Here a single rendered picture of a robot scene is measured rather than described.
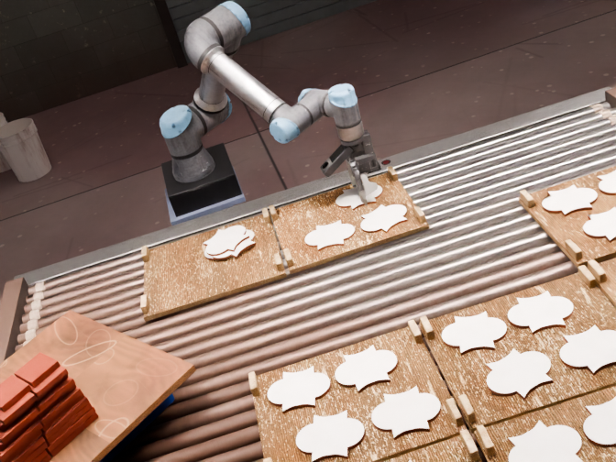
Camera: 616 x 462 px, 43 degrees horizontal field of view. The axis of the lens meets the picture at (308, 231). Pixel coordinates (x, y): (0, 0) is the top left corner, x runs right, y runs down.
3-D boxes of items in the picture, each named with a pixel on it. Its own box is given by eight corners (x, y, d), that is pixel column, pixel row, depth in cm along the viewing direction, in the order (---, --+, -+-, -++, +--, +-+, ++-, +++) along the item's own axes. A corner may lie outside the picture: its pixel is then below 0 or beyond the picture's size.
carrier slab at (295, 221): (270, 214, 245) (269, 211, 244) (393, 174, 246) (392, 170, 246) (291, 275, 215) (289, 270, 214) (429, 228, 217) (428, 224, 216)
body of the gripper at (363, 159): (379, 171, 230) (371, 136, 223) (352, 181, 229) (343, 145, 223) (372, 160, 236) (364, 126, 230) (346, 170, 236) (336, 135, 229)
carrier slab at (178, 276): (146, 255, 244) (144, 251, 243) (269, 215, 244) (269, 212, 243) (145, 322, 214) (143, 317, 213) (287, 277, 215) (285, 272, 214)
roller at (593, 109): (35, 294, 249) (28, 282, 247) (604, 112, 255) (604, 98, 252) (33, 303, 245) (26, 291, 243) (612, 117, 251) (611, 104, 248)
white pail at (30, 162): (14, 189, 548) (-10, 143, 528) (15, 171, 573) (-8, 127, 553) (55, 173, 552) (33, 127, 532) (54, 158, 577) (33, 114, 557)
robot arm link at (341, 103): (336, 80, 223) (359, 83, 218) (345, 115, 229) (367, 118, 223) (319, 93, 219) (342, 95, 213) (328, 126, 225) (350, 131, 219)
